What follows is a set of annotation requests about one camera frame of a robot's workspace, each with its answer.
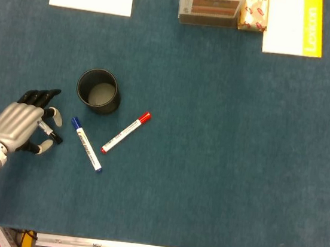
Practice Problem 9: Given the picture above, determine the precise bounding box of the pink white package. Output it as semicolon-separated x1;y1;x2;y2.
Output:
0;225;25;247

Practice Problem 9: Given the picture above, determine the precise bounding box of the red print wrapped package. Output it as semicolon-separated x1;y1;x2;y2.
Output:
237;0;271;33

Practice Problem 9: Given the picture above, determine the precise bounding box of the black mesh pen cup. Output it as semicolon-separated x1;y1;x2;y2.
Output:
73;65;125;117

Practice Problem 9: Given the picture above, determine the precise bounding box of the black marker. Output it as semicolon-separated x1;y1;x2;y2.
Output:
35;120;66;146

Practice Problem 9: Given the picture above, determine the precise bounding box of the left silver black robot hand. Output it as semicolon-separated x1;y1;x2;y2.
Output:
0;81;67;159

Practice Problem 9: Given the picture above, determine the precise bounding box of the blue-capped white marker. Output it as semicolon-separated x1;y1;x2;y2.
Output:
65;116;109;174

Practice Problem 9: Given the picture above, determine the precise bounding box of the yellow black tool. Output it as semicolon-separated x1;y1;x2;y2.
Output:
20;229;38;247

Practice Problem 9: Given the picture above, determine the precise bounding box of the blue felt table mat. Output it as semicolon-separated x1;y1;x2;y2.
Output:
0;0;330;247

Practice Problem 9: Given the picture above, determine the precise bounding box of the red-capped white marker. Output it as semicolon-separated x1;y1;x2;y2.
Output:
100;106;152;160

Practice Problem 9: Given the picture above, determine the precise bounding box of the yellow white Lexicon notebook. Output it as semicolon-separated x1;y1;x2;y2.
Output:
261;0;329;60

